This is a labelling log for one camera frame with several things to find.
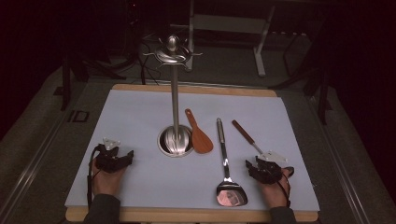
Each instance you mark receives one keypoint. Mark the person's right hand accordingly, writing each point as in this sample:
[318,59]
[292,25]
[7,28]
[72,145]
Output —
[275,196]

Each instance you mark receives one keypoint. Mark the aluminium floor rail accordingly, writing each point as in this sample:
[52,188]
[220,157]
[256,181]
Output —
[34,168]
[345,174]

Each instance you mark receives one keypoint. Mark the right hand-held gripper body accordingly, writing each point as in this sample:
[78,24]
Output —
[269,172]

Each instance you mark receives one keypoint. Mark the steel spatula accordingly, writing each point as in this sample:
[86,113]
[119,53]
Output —
[232,194]

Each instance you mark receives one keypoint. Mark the person's left hand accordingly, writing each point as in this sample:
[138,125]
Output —
[106,185]

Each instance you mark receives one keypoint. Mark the steel utensil stand with hooks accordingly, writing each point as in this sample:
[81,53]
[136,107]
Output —
[175,93]

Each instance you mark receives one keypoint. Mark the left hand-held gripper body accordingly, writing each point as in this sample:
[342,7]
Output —
[109,161]

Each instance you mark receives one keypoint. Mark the white metal desk frame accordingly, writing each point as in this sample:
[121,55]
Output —
[230,24]

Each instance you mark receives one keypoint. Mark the wooden rice paddle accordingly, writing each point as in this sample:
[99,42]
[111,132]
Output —
[200,141]

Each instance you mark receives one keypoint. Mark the small black floor frame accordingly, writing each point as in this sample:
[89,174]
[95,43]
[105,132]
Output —
[78,116]

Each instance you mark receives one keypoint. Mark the black metal stand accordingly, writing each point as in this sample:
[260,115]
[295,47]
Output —
[323,93]
[66,81]

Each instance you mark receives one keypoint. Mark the white table sheet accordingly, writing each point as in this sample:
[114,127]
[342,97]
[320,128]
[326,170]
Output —
[140,186]

